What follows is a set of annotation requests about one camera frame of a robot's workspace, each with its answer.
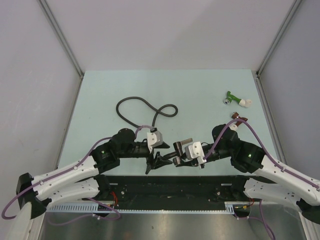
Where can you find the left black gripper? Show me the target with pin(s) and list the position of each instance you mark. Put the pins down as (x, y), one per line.
(159, 161)

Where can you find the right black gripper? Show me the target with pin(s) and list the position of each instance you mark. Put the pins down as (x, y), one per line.
(192, 163)

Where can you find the dark metal faucet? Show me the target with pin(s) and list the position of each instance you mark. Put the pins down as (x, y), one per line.
(178, 147)

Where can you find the green tap white elbow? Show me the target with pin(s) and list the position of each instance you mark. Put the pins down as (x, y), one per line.
(245, 103)

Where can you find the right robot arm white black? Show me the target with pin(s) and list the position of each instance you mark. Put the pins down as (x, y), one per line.
(288, 187)

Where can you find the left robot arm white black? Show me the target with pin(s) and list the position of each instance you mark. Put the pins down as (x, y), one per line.
(85, 178)

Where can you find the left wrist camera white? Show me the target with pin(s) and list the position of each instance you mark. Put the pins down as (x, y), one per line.
(154, 139)

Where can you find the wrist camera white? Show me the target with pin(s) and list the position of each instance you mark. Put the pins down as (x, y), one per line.
(195, 151)
(154, 139)

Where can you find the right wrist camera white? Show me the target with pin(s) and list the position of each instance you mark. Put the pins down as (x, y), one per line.
(195, 151)

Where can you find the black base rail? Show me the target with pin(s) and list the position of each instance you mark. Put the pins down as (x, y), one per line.
(157, 193)

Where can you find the white slotted cable duct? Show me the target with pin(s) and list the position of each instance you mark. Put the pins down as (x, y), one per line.
(94, 208)

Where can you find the left aluminium frame post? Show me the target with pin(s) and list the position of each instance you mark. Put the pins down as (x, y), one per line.
(54, 24)

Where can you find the aluminium frame post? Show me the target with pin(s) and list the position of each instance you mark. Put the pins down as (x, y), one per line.
(54, 24)
(279, 35)

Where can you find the right aluminium frame post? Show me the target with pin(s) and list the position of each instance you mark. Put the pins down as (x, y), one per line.
(279, 35)

